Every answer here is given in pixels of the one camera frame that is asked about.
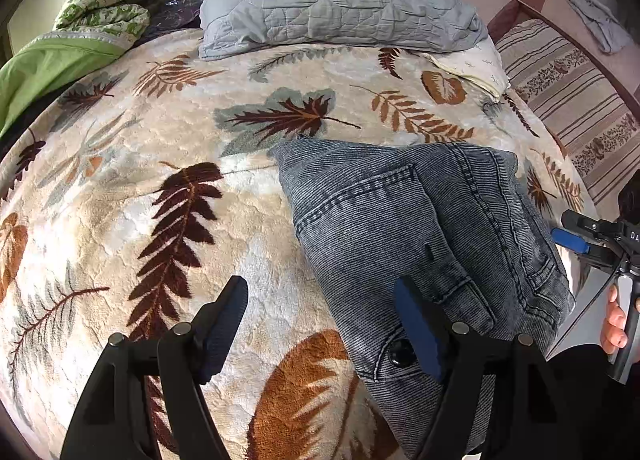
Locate green patterned quilt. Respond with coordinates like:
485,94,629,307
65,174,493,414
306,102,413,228
0,0,212,139

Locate dark purple cloth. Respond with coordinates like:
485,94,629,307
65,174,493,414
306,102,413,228
134,0,204,42

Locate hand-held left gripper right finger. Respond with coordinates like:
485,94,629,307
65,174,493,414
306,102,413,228
393,276,576,460

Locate person's right hand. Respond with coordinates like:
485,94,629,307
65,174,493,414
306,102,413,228
600,285,630,356

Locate grey crumpled cloth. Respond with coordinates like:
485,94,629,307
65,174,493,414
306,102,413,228
567,0,634,54

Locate person's dark clothing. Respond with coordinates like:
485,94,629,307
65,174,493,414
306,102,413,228
542,344,640,460

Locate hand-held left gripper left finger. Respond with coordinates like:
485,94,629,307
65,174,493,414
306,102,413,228
60,276,249,460

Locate leaf printed blanket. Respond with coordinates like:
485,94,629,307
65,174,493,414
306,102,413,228
0,34,601,460

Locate white printed pillow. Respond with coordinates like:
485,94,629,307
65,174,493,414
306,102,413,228
425,37,511,102

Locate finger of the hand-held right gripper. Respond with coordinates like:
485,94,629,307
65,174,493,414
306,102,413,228
560,209,626,243
551,227,608,261

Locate grey denim pants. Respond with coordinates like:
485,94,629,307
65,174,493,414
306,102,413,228
270,138,577,460

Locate thin black cable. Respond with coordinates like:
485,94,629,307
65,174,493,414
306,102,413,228
545,267,621,358

